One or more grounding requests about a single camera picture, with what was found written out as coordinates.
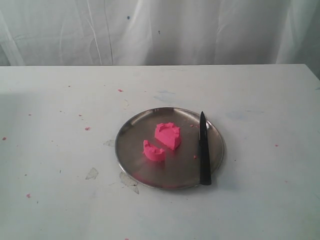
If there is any small pink clay piece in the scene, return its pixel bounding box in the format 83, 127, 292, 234
143, 140, 166, 162

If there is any black knife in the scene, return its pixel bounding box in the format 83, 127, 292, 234
199, 111, 212, 186

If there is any round stainless steel plate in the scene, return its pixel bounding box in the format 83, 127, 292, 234
114, 106, 225, 191

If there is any white backdrop curtain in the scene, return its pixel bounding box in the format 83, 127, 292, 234
0, 0, 320, 66

